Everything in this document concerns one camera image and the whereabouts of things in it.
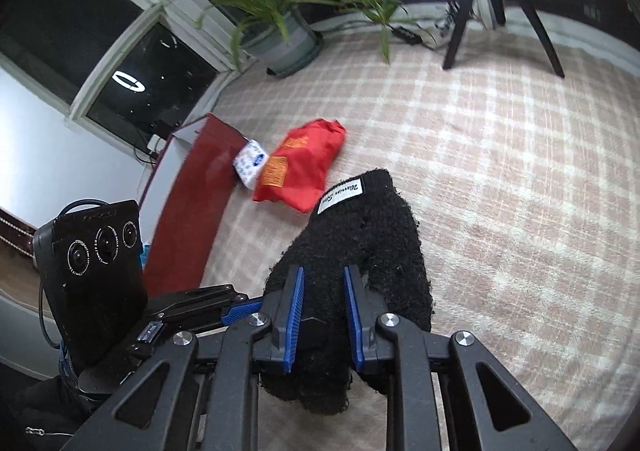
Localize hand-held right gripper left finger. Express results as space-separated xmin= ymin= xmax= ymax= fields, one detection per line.
xmin=60 ymin=266 xmax=306 ymax=451

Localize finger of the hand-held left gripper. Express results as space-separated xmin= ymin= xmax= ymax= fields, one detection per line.
xmin=220 ymin=297 xmax=267 ymax=328

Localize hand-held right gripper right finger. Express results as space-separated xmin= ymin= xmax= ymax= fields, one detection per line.
xmin=342 ymin=266 xmax=576 ymax=451

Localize black knit gloves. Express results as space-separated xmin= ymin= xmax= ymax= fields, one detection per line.
xmin=260 ymin=169 xmax=434 ymax=416

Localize red cardboard box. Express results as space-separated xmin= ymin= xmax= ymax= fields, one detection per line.
xmin=137 ymin=113 xmax=251 ymax=297

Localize small white blue tissue pack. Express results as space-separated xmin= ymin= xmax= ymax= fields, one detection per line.
xmin=232 ymin=140 xmax=271 ymax=190

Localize red plastic bag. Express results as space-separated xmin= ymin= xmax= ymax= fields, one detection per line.
xmin=251 ymin=118 xmax=347 ymax=212

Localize potted spider plant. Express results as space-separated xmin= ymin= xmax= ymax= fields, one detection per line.
xmin=185 ymin=0 xmax=436 ymax=79

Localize black tripod stand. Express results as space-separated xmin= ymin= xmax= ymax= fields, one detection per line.
xmin=442 ymin=0 xmax=566 ymax=79

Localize black cable with controller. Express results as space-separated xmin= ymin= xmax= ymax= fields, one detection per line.
xmin=390 ymin=6 xmax=461 ymax=49

